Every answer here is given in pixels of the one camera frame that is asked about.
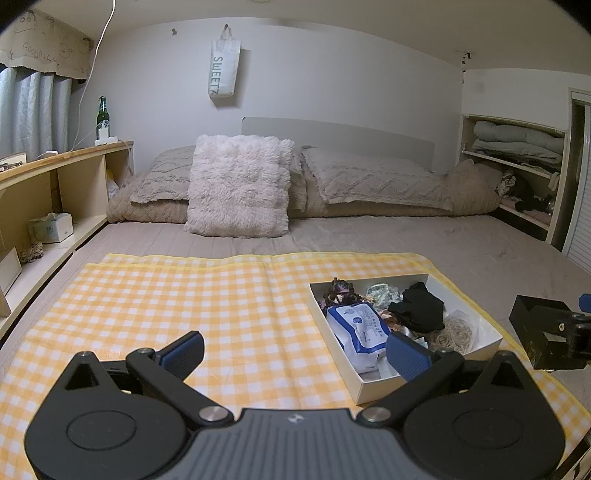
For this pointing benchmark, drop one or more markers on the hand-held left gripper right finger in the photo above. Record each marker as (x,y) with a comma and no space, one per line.
(406,361)

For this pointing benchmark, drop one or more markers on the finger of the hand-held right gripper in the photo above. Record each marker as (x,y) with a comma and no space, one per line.
(577,332)
(585,303)

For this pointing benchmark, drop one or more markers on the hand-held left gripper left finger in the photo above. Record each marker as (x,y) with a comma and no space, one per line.
(184,355)

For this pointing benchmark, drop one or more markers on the pink satin scrunchie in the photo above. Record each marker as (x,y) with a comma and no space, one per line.
(392,321)

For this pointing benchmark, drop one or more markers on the white cardboard box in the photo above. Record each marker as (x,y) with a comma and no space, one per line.
(367,392)

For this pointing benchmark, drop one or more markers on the clear bag of rubber bands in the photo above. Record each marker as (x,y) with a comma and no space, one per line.
(452,334)

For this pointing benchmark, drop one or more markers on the black eye mask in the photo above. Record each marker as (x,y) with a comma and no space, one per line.
(420,309)

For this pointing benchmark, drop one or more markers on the blue tissue packet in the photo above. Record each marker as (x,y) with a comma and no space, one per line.
(360,327)

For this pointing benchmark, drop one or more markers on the dark brown scrunchie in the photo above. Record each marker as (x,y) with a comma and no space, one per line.
(339,290)

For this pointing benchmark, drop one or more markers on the yellow checked mat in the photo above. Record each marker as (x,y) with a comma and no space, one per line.
(184,286)

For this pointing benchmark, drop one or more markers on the dark printed clothes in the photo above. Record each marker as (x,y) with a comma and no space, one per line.
(521,191)

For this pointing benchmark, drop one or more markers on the beige quilted pillows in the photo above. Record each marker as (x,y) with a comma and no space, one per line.
(471,189)

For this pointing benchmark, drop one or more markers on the fluffy white pillow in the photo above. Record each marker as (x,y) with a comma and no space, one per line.
(240,184)

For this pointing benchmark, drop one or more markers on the quilted beige pillow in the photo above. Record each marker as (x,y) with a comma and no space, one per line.
(369,180)
(157,177)

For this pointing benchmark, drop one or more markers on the folded grey-green blanket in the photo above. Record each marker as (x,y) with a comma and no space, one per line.
(512,138)

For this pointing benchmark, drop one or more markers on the white tissue box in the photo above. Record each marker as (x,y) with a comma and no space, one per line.
(53,228)

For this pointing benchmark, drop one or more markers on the patterned fabric bundle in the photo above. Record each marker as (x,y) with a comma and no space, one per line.
(31,253)

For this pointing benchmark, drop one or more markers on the pale yellow bundle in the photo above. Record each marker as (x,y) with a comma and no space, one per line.
(112,180)

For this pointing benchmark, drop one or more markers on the white flat box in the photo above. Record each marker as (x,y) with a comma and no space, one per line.
(9,272)

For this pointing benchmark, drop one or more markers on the wooden bedside shelf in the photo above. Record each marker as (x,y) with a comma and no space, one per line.
(87,184)

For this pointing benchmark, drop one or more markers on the white power adapter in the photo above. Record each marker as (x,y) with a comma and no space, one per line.
(105,137)

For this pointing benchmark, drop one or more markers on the small white charger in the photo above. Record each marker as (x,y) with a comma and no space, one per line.
(48,153)

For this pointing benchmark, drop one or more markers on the green glass bottle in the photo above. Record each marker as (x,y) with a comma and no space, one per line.
(102,117)

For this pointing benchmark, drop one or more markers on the grey curtain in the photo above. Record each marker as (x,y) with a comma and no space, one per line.
(32,115)

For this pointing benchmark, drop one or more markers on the white tote bag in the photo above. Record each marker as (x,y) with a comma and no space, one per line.
(225,69)

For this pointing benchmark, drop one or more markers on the beige printed valance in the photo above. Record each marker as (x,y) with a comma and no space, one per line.
(41,46)

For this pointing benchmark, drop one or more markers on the white wall shelf unit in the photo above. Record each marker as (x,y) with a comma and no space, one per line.
(508,161)

